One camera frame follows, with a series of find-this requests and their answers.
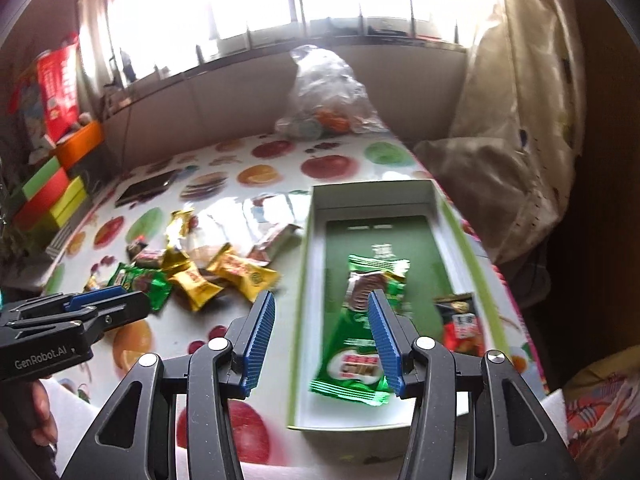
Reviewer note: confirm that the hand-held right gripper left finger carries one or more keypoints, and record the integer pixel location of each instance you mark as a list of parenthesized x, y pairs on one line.
[(257, 345)]

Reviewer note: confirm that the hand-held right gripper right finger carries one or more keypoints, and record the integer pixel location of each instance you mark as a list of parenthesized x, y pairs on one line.
[(385, 345)]

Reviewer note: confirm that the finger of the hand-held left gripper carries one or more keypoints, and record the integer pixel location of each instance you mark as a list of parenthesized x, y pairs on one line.
[(120, 310), (97, 296)]

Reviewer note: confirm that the green chocolate snack packet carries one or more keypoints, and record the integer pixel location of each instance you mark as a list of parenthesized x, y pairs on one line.
[(350, 355), (145, 282)]

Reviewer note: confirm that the green and white cardboard box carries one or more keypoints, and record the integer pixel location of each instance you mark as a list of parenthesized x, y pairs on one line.
[(320, 340)]

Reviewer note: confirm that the person's left hand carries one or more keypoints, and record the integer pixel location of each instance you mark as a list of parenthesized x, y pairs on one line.
[(42, 407)]

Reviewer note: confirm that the brown red snack packet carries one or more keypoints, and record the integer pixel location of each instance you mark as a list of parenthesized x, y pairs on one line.
[(148, 257)]

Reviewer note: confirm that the black white striped box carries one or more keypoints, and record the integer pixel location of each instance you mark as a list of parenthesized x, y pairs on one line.
[(67, 237)]

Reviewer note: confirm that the yellow snack packet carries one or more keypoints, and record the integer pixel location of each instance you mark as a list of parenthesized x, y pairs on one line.
[(175, 260), (245, 272), (197, 287)]

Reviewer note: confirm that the yellow green box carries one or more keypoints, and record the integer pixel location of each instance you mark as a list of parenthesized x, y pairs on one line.
[(67, 202)]

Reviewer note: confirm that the red box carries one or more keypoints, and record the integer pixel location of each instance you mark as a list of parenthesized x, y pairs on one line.
[(42, 202)]

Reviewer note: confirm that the black smartphone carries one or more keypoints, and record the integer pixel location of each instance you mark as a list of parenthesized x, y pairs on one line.
[(145, 187)]

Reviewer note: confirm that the light green box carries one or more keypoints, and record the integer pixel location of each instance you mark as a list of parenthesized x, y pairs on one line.
[(42, 177)]

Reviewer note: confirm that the orange box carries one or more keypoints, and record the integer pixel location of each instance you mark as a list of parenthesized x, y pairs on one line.
[(80, 142)]

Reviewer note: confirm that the fruit print tablecloth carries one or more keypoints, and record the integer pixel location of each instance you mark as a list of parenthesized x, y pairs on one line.
[(280, 170)]

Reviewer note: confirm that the red snack bag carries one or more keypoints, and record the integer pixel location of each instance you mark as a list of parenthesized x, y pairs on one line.
[(60, 90)]

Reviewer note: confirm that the printed blanket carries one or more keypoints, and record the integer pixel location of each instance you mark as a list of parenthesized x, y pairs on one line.
[(600, 420)]

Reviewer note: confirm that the clear plastic bag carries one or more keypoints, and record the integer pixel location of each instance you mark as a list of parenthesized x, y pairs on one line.
[(325, 85)]

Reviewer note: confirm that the beige curtain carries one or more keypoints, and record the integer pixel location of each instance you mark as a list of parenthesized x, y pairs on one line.
[(520, 110)]

